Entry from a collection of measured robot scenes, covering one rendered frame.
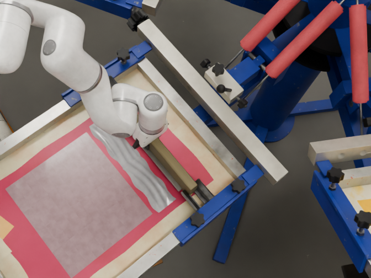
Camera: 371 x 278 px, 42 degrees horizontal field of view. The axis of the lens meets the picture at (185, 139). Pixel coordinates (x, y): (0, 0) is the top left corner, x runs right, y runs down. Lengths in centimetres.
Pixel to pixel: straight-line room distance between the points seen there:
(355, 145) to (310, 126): 132
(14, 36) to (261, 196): 180
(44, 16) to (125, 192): 65
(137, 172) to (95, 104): 43
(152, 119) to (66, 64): 31
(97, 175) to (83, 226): 16
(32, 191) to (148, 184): 35
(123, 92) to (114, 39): 163
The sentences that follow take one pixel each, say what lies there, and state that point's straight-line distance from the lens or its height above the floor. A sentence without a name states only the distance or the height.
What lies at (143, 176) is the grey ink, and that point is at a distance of 152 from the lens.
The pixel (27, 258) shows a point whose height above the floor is 96.
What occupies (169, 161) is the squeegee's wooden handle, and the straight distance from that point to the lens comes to 143.
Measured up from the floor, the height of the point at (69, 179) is 96.
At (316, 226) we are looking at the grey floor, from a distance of 262.
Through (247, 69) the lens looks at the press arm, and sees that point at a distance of 161.
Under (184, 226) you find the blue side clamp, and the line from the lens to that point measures 145.
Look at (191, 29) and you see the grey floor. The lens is 290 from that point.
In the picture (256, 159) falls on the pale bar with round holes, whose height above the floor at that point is 104.
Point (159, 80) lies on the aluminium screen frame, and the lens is 161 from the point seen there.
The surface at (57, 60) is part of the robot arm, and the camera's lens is 103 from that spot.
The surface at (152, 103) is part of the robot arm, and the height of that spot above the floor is 131.
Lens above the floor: 242
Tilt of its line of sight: 69 degrees down
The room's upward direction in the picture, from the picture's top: 14 degrees clockwise
